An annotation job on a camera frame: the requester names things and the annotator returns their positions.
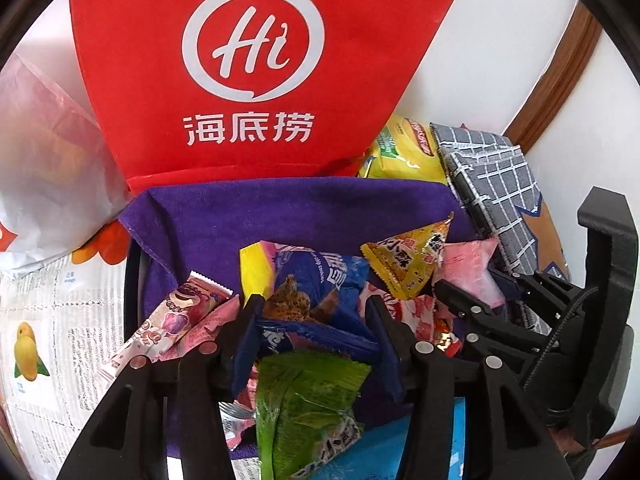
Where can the small red snack packet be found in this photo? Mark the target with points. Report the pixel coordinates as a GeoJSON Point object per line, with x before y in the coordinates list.
{"type": "Point", "coordinates": [447, 342]}

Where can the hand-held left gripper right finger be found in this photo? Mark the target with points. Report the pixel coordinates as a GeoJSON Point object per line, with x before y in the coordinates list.
{"type": "Point", "coordinates": [390, 355]}

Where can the pink bear print snack packet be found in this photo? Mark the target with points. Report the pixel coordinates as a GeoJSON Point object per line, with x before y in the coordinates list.
{"type": "Point", "coordinates": [165, 320]}

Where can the brown wooden door frame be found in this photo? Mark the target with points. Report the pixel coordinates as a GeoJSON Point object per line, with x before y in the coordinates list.
{"type": "Point", "coordinates": [560, 75]}

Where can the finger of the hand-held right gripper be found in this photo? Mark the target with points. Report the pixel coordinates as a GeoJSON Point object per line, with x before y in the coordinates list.
{"type": "Point", "coordinates": [530, 287]}
{"type": "Point", "coordinates": [475, 315]}

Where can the green snack packet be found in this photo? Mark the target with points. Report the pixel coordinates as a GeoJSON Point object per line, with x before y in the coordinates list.
{"type": "Point", "coordinates": [300, 400]}

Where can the red and white candy packet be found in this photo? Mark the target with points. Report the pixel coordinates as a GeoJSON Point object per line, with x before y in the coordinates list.
{"type": "Point", "coordinates": [415, 310]}

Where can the grey checked cloth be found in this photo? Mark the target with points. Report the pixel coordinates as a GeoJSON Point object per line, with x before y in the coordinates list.
{"type": "Point", "coordinates": [495, 180]}

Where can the red paper bag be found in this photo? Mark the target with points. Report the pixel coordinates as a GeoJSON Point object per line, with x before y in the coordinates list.
{"type": "Point", "coordinates": [150, 85]}

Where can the blue tissue pack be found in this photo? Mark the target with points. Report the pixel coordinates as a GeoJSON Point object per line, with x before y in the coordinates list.
{"type": "Point", "coordinates": [390, 450]}

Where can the blue cookie packet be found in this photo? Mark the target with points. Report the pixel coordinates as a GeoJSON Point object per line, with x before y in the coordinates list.
{"type": "Point", "coordinates": [320, 270]}

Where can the yellow and green snack bag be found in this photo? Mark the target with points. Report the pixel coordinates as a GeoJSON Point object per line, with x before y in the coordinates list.
{"type": "Point", "coordinates": [405, 155]}

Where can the small pink packet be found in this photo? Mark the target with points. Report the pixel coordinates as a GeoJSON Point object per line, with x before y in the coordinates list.
{"type": "Point", "coordinates": [470, 265]}

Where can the white plastic shopping bag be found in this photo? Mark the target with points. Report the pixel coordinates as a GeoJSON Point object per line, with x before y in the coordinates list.
{"type": "Point", "coordinates": [45, 170]}

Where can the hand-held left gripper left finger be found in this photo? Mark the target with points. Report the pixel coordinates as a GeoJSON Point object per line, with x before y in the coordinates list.
{"type": "Point", "coordinates": [247, 340]}

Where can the purple towel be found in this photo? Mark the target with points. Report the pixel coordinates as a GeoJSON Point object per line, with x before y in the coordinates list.
{"type": "Point", "coordinates": [310, 210]}

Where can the yellow triangular snack packet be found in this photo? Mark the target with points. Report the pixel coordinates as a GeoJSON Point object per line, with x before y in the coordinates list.
{"type": "Point", "coordinates": [405, 260]}

